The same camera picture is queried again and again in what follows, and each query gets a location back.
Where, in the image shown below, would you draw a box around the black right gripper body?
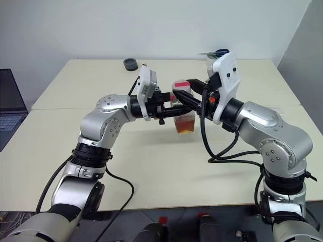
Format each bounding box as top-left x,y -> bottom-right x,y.
201,72 -> 223,119

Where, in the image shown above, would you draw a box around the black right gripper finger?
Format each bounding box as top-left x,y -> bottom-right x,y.
173,90 -> 204,117
187,79 -> 210,95

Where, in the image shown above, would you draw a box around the dark laptop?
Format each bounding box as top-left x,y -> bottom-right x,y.
0,68 -> 29,153

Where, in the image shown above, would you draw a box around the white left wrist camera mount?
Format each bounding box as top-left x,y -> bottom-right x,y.
135,65 -> 158,122

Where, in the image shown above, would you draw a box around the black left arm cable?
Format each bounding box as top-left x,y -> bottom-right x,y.
35,75 -> 141,225

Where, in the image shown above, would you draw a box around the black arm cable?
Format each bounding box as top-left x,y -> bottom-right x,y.
35,75 -> 141,225
199,84 -> 271,224

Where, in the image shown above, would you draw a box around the dark grey tape roll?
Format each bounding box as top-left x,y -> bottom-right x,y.
123,58 -> 138,72

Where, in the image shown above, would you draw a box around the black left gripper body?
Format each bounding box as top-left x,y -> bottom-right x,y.
147,86 -> 171,126

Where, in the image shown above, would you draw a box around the white floor cable bundle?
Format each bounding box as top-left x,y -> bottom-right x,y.
0,211 -> 18,224

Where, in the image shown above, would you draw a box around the blue handled scissors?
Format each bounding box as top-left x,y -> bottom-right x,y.
196,48 -> 230,58

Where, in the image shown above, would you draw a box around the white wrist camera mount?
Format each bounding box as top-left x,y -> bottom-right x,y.
211,51 -> 240,126
135,65 -> 158,122

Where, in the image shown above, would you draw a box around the clear plastic bottle pink label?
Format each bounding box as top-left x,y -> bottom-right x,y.
171,79 -> 197,136

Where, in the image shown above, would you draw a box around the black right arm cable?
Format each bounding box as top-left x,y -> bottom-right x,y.
199,84 -> 271,224

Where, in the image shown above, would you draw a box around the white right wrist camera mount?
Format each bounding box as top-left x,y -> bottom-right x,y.
211,51 -> 240,126

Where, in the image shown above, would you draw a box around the dark rounded shape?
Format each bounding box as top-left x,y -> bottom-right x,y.
135,221 -> 169,242
198,214 -> 224,242

